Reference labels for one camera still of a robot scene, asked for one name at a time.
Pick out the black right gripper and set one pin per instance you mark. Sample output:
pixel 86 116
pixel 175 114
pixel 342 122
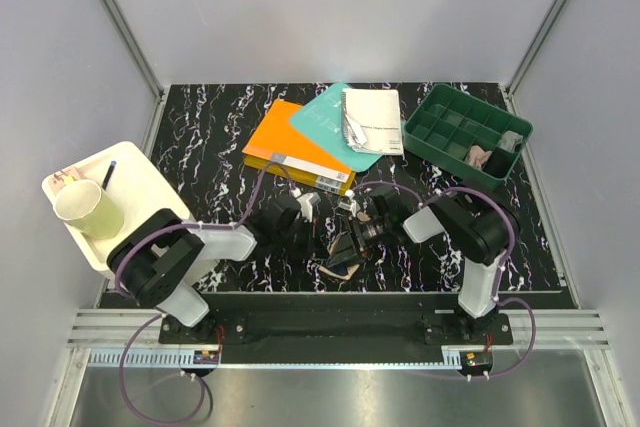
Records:
pixel 357 231

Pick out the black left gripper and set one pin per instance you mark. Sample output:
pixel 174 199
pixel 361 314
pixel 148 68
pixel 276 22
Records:
pixel 314 245

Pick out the beige underwear navy trim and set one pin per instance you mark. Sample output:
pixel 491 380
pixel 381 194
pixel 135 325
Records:
pixel 348 250

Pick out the grey underwear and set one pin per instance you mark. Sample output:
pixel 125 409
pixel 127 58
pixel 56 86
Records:
pixel 510 141

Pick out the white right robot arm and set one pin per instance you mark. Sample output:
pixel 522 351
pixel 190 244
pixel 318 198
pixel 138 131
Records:
pixel 480 225

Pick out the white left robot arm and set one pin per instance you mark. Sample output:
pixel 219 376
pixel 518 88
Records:
pixel 152 263

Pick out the pink rolled underwear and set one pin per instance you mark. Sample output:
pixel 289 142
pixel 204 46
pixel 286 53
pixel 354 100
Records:
pixel 477 157

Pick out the yellow binder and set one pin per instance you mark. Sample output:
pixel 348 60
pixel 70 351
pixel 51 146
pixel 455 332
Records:
pixel 307 178

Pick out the orange folder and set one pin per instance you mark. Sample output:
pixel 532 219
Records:
pixel 275 139

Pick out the white Canon safety booklet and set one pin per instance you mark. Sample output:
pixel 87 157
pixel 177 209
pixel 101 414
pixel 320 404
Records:
pixel 371 121

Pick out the teal plastic board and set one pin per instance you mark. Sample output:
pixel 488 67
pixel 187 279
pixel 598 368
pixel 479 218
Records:
pixel 320 121

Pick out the green compartment tray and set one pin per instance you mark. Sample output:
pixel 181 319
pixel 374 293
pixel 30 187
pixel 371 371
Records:
pixel 448 122

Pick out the blue black pen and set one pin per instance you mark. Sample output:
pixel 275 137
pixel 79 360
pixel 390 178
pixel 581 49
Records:
pixel 109 174

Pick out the cream plastic bin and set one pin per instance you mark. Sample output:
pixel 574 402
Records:
pixel 136 186

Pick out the green paper cup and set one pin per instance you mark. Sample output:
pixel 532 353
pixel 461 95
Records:
pixel 85 206

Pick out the pink sticky note pad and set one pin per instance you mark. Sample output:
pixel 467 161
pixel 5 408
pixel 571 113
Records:
pixel 67 177

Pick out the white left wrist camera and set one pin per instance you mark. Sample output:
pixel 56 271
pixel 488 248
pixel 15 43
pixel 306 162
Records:
pixel 306 203

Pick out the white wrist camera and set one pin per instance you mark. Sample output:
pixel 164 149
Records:
pixel 349 204
pixel 306 203

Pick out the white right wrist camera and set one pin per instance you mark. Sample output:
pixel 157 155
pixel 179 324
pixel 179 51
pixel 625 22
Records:
pixel 349 204

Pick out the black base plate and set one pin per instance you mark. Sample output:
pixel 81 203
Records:
pixel 316 330

